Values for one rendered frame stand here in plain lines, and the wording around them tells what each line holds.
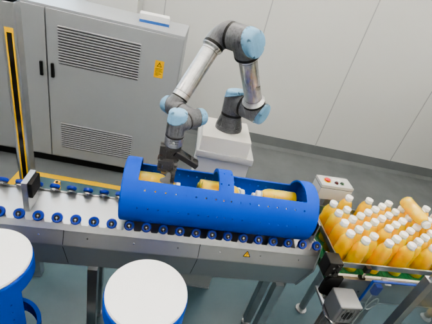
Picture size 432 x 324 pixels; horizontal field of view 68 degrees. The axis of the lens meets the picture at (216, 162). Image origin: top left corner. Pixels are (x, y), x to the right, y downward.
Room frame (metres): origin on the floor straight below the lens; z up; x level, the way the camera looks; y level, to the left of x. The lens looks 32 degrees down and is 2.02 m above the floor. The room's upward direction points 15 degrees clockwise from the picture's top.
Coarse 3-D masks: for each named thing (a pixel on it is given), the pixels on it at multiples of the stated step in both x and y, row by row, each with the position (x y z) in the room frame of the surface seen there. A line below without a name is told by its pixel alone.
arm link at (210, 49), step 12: (216, 36) 1.43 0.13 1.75; (204, 48) 1.41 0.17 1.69; (216, 48) 1.42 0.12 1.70; (204, 60) 1.38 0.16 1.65; (192, 72) 1.35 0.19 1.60; (204, 72) 1.38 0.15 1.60; (180, 84) 1.32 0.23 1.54; (192, 84) 1.33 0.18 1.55; (168, 96) 1.31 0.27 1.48; (180, 96) 1.28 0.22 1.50; (168, 108) 1.25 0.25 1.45
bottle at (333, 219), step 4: (332, 216) 1.35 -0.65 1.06; (336, 216) 1.34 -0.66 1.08; (328, 220) 1.34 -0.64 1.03; (332, 220) 1.33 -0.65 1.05; (336, 220) 1.33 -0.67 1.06; (340, 220) 1.33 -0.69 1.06; (324, 224) 1.36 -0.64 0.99; (328, 224) 1.33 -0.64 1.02; (332, 224) 1.32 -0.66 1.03; (328, 228) 1.33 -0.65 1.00; (320, 232) 1.36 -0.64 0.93; (328, 232) 1.32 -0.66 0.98; (320, 236) 1.34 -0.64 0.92; (324, 240) 1.32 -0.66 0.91
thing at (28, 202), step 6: (30, 174) 1.05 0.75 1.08; (36, 174) 1.06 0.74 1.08; (24, 180) 1.00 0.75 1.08; (30, 180) 1.02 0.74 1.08; (36, 180) 1.04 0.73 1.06; (24, 186) 0.98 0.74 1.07; (30, 186) 0.99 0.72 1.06; (36, 186) 1.04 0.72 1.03; (24, 192) 0.98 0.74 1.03; (30, 192) 0.99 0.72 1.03; (36, 192) 1.03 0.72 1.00; (24, 198) 0.98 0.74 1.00; (30, 198) 1.00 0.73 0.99; (36, 198) 1.06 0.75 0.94; (24, 204) 0.98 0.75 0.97; (30, 204) 1.00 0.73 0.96; (24, 210) 0.98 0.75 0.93
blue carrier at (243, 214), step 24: (144, 168) 1.26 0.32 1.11; (216, 168) 1.28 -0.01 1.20; (120, 192) 0.99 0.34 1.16; (144, 192) 1.02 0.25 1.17; (168, 192) 1.05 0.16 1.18; (192, 192) 1.07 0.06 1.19; (216, 192) 1.10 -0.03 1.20; (312, 192) 1.25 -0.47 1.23; (120, 216) 0.99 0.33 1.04; (144, 216) 1.00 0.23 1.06; (168, 216) 1.02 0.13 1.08; (192, 216) 1.04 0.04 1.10; (216, 216) 1.06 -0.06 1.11; (240, 216) 1.08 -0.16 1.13; (264, 216) 1.11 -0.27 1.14; (288, 216) 1.14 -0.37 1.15; (312, 216) 1.17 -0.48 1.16
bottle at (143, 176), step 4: (140, 172) 1.12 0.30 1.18; (144, 172) 1.13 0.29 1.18; (140, 176) 1.10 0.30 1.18; (144, 176) 1.11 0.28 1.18; (148, 176) 1.11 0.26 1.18; (152, 176) 1.12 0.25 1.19; (156, 176) 1.12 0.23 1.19; (160, 176) 1.13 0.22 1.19; (164, 176) 1.15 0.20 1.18; (144, 180) 1.09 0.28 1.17; (148, 180) 1.10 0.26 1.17; (152, 180) 1.10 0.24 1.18; (156, 180) 1.11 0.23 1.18
